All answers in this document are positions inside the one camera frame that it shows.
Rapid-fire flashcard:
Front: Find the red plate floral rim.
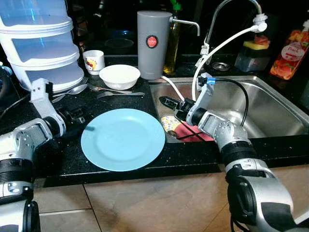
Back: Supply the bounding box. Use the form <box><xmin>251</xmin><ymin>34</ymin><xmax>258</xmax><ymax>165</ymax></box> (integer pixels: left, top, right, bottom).
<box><xmin>161</xmin><ymin>115</ymin><xmax>215</xmax><ymax>143</ymax></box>

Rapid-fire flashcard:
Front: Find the steel spoon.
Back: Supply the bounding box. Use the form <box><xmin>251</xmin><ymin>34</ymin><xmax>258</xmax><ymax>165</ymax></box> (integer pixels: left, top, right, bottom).
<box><xmin>52</xmin><ymin>84</ymin><xmax>88</xmax><ymax>103</ymax></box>

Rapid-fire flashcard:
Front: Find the steel fork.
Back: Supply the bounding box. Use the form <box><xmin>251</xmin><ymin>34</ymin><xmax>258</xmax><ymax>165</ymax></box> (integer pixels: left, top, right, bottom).
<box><xmin>87</xmin><ymin>84</ymin><xmax>132</xmax><ymax>95</ymax></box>

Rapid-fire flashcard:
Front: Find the light blue plate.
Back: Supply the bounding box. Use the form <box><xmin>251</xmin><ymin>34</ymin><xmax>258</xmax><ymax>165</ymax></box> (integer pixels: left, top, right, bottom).
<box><xmin>81</xmin><ymin>108</ymin><xmax>166</xmax><ymax>172</ymax></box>

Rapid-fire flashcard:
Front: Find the grey water filter canister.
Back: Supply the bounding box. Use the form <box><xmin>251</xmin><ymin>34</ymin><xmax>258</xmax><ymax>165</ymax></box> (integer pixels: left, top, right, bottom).
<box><xmin>137</xmin><ymin>11</ymin><xmax>201</xmax><ymax>80</ymax></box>

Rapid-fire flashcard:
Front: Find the steel table knife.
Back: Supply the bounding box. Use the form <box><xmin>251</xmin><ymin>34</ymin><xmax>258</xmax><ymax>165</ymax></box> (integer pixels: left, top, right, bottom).
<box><xmin>96</xmin><ymin>91</ymin><xmax>145</xmax><ymax>100</ymax></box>

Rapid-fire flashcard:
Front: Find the olive oil bottle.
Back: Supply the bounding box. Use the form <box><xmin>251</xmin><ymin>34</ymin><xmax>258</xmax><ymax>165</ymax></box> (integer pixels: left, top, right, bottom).
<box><xmin>163</xmin><ymin>0</ymin><xmax>182</xmax><ymax>75</ymax></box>

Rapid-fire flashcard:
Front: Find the white bowl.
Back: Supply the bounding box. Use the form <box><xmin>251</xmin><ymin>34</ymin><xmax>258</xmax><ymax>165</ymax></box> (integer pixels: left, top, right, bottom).
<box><xmin>99</xmin><ymin>64</ymin><xmax>141</xmax><ymax>90</ymax></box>

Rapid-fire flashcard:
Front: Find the white printed cup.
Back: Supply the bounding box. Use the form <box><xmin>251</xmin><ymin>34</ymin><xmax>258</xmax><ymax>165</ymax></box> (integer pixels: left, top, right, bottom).
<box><xmin>83</xmin><ymin>50</ymin><xmax>105</xmax><ymax>74</ymax></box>

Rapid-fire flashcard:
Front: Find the round steel countertop fitting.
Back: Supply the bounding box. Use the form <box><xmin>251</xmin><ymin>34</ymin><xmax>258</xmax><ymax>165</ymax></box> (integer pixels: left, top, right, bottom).
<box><xmin>212</xmin><ymin>61</ymin><xmax>231</xmax><ymax>72</ymax></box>

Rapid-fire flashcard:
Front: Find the dark glass bowl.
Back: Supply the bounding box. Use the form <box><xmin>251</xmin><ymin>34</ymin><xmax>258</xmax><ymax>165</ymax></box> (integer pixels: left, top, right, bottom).
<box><xmin>104</xmin><ymin>38</ymin><xmax>135</xmax><ymax>55</ymax></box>

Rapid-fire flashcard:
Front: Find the white tiered food container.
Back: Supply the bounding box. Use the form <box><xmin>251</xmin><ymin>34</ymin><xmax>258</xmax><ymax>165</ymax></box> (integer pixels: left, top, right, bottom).
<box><xmin>0</xmin><ymin>0</ymin><xmax>85</xmax><ymax>93</ymax></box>

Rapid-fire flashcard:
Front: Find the black sponge holder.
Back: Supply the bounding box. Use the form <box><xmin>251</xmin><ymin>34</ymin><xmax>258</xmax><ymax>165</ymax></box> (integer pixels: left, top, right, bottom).
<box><xmin>235</xmin><ymin>47</ymin><xmax>270</xmax><ymax>72</ymax></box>

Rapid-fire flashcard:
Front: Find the chrome gooseneck faucet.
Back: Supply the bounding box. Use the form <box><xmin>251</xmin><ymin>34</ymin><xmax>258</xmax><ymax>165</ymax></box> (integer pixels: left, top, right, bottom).
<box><xmin>200</xmin><ymin>0</ymin><xmax>265</xmax><ymax>56</ymax></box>

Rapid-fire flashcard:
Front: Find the stainless steel sink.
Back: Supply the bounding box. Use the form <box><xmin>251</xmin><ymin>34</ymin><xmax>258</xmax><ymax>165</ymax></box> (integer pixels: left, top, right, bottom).
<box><xmin>149</xmin><ymin>75</ymin><xmax>309</xmax><ymax>143</ymax></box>

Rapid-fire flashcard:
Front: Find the yellow sponge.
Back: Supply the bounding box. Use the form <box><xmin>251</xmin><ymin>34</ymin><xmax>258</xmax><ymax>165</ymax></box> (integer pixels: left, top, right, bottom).
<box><xmin>243</xmin><ymin>40</ymin><xmax>269</xmax><ymax>51</ymax></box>

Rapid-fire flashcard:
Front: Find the orange dish soap pump bottle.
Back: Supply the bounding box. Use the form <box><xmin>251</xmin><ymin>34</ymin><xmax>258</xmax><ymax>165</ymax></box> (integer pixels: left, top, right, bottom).
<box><xmin>269</xmin><ymin>20</ymin><xmax>309</xmax><ymax>80</ymax></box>

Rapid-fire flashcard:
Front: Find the red scrubber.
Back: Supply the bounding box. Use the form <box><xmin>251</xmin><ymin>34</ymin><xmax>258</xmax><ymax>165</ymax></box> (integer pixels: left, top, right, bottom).
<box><xmin>255</xmin><ymin>35</ymin><xmax>271</xmax><ymax>46</ymax></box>

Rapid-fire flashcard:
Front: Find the short white filter hose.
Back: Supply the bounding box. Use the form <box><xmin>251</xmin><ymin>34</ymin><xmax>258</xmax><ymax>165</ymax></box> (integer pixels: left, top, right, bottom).
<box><xmin>161</xmin><ymin>75</ymin><xmax>186</xmax><ymax>101</ymax></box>

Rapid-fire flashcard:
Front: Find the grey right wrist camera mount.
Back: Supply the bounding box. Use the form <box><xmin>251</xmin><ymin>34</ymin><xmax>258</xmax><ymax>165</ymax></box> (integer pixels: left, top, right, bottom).
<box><xmin>186</xmin><ymin>72</ymin><xmax>215</xmax><ymax>127</ymax></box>

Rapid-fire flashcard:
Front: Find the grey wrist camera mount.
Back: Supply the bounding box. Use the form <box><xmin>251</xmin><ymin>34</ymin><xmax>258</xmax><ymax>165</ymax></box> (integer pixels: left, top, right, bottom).
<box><xmin>186</xmin><ymin>72</ymin><xmax>215</xmax><ymax>127</ymax></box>
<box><xmin>30</xmin><ymin>78</ymin><xmax>63</xmax><ymax>136</ymax></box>

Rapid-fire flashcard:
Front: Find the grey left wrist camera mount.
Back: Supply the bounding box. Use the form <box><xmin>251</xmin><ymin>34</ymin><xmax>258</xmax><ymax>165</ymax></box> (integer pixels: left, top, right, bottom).
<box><xmin>30</xmin><ymin>78</ymin><xmax>63</xmax><ymax>136</ymax></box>

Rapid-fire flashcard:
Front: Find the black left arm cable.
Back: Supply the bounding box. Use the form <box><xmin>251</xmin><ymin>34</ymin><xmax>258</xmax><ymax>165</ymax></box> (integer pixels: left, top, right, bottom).
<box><xmin>0</xmin><ymin>94</ymin><xmax>32</xmax><ymax>119</ymax></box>

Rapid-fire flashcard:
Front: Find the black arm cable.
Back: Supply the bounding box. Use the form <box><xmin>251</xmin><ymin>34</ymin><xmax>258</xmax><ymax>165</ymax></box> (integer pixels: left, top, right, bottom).
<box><xmin>0</xmin><ymin>94</ymin><xmax>32</xmax><ymax>119</ymax></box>
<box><xmin>212</xmin><ymin>77</ymin><xmax>249</xmax><ymax>127</ymax></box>

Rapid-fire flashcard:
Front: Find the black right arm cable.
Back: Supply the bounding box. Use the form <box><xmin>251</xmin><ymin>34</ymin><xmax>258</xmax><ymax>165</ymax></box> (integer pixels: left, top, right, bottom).
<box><xmin>212</xmin><ymin>77</ymin><xmax>249</xmax><ymax>127</ymax></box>

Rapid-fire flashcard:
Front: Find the long white faucet hose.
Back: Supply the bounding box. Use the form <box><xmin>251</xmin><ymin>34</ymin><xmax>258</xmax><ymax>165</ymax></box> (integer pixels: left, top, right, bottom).
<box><xmin>192</xmin><ymin>14</ymin><xmax>268</xmax><ymax>102</ymax></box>

